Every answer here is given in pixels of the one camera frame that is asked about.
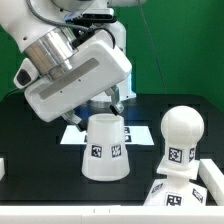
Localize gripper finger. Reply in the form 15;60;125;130
62;111;87;132
105;85;124;116

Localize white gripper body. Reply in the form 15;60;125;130
25;30;132;122

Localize white lamp shade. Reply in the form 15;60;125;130
82;113;130;181

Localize white lamp bulb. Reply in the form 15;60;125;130
161;106;204;170

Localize white lamp base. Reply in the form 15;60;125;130
143;159;208;208

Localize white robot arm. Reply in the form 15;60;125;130
0;0;134;130

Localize white paper sheet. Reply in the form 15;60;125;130
61;125;154;146

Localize white left corner block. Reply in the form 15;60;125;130
0;158;5;181

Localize white corner block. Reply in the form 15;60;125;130
0;158;5;181
199;159;224;206

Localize white right corner block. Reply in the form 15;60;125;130
199;159;224;206

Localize black camera on stand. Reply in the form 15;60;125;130
64;8;117;33

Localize black power cables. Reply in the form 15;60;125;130
1;87;21;101

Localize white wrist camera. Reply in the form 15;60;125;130
13;58;39;89

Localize white front border rail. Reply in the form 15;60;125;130
0;206;224;224

